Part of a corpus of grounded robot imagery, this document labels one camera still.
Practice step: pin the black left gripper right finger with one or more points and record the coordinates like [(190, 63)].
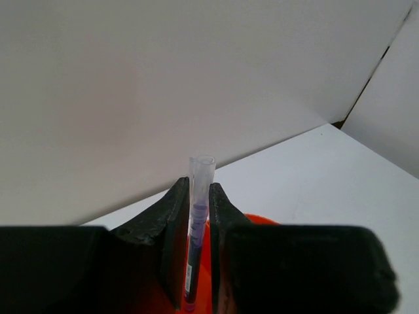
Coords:
[(285, 268)]

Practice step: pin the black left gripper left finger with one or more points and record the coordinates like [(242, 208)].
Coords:
[(136, 267)]

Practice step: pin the purple gel pen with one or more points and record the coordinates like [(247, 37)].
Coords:
[(201, 174)]

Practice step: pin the orange round desk organizer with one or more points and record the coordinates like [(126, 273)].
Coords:
[(203, 302)]

